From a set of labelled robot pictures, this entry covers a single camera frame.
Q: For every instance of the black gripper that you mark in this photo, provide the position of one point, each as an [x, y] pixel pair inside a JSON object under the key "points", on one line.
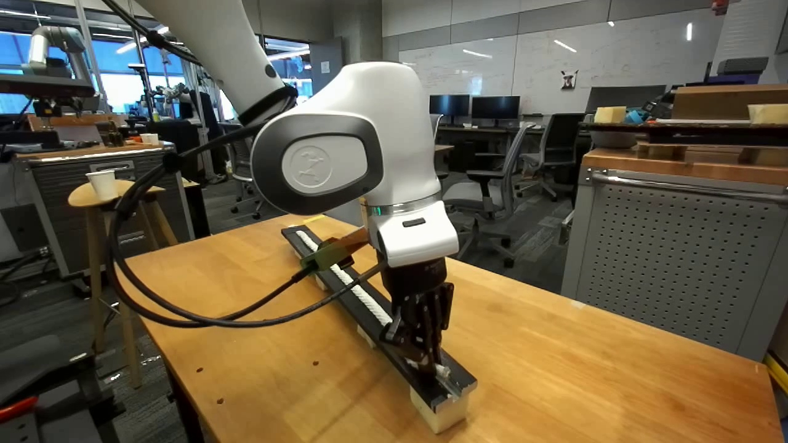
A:
{"points": [[419, 311]]}

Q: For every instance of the long black channel rail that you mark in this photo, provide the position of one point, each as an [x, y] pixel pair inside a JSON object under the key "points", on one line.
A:
{"points": [[444, 395]]}

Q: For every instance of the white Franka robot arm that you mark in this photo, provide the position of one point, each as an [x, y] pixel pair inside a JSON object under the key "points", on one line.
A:
{"points": [[362, 135]]}

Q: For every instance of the grey office chair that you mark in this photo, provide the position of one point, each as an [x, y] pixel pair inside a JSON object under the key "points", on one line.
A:
{"points": [[487, 197]]}

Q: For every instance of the grey metal tool cabinet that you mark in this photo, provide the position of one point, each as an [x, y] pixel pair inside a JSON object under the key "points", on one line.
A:
{"points": [[690, 247]]}

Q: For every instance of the white paper cup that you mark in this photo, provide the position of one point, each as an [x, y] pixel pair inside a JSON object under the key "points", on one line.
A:
{"points": [[104, 183]]}

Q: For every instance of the round wooden stool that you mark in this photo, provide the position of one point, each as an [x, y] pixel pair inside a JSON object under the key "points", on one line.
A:
{"points": [[104, 253]]}

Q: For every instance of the wooden box on cabinet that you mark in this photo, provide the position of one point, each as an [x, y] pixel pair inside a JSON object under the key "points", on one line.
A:
{"points": [[726, 101]]}

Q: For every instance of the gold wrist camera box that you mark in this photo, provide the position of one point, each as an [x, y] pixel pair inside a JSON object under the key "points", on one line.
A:
{"points": [[339, 250]]}

